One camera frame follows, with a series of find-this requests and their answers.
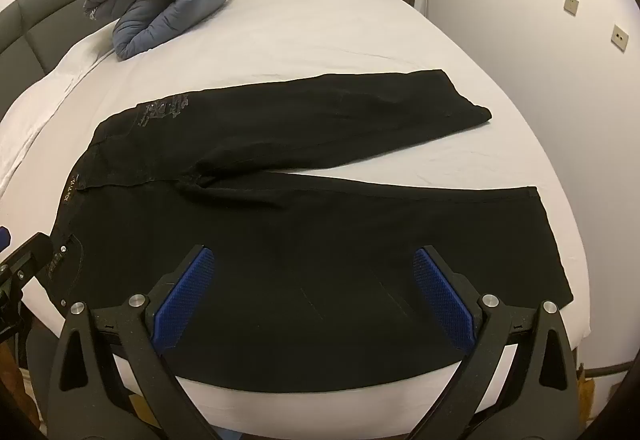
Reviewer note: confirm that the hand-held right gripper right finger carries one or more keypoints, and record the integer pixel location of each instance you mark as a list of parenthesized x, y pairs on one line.
[(445, 300)]

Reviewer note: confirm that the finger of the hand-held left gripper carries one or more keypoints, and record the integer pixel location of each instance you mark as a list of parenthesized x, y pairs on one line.
[(30, 252)]

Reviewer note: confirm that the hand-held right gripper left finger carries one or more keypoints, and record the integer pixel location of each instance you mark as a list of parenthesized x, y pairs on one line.
[(185, 300)]

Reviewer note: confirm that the black pants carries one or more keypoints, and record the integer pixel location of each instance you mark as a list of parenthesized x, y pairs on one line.
[(300, 245)]

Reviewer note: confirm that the white pillow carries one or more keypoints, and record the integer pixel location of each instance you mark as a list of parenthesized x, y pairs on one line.
[(45, 110)]

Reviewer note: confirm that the brown cardboard piece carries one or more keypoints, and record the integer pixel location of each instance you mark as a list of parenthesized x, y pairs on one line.
[(587, 390)]

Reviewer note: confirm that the grey padded headboard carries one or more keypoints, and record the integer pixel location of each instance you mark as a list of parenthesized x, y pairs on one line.
[(30, 30)]

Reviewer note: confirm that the bed with white sheet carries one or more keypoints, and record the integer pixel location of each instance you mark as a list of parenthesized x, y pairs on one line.
[(325, 35)]

